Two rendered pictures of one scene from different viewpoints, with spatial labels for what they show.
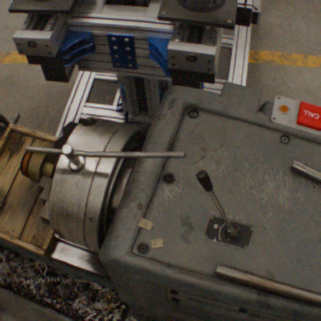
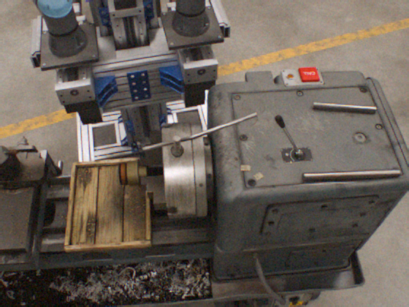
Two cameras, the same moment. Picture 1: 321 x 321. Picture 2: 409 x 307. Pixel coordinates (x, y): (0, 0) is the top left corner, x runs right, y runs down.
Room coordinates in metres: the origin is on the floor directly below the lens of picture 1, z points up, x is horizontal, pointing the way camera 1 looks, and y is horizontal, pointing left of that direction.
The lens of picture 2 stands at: (-0.16, 0.45, 2.28)
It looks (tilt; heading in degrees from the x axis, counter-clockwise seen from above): 55 degrees down; 331
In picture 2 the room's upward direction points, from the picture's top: straight up
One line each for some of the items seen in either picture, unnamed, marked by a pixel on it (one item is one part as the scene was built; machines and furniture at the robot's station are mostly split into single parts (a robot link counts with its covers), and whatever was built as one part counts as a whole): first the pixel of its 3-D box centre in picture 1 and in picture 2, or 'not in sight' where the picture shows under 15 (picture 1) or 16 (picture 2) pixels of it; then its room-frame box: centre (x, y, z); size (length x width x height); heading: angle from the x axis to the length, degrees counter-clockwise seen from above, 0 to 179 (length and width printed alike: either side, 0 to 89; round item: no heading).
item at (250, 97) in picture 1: (239, 102); (259, 82); (0.61, -0.19, 1.24); 0.09 x 0.08 x 0.03; 66
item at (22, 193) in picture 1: (26, 186); (109, 202); (0.64, 0.41, 0.89); 0.36 x 0.30 x 0.04; 156
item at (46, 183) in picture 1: (54, 205); (158, 194); (0.47, 0.26, 1.09); 0.12 x 0.11 x 0.05; 156
